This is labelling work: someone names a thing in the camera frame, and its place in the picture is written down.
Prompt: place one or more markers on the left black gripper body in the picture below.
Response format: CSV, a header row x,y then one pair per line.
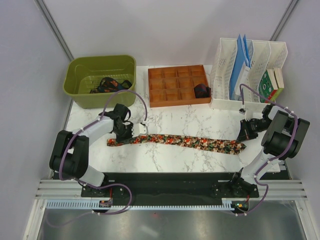
x,y
125,132

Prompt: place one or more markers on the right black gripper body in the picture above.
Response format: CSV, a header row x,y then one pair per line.
x,y
251,128

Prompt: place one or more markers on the colourful floral patterned tie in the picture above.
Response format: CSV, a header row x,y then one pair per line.
x,y
229,147

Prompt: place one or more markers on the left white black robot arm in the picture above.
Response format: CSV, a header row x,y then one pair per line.
x,y
70,155

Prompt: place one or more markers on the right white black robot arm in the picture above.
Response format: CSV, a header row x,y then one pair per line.
x,y
283,138

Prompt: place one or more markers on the green book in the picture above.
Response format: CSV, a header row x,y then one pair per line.
x,y
268,87

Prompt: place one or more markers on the dark blue orange tie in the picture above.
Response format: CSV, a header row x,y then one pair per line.
x,y
110,85

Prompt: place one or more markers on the white booklet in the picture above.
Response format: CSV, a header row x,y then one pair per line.
x,y
242,77

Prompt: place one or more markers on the olive green plastic bin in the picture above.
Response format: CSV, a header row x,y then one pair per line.
x,y
85,74

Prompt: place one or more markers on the rolled dark red tie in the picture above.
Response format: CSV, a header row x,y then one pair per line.
x,y
202,91

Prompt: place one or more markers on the beige paperback book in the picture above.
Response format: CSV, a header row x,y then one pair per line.
x,y
278,74

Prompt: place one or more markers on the white plastic file organizer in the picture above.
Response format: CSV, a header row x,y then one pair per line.
x,y
267,55

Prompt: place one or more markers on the orange compartment tray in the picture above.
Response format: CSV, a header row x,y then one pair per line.
x,y
174,86

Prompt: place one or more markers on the blue folder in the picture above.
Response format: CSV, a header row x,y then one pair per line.
x,y
245,51

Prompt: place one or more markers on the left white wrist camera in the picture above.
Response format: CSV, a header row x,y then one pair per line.
x,y
140,129

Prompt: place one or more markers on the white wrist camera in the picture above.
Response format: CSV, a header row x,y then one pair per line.
x,y
140,129
248,114

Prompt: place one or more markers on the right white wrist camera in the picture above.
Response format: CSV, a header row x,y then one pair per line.
x,y
248,114

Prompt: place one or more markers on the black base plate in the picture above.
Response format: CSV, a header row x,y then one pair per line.
x,y
169,188

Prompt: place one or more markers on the aluminium frame rail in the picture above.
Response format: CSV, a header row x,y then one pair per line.
x,y
279,190

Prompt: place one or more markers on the white slotted cable duct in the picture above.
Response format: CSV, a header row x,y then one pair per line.
x,y
107,204

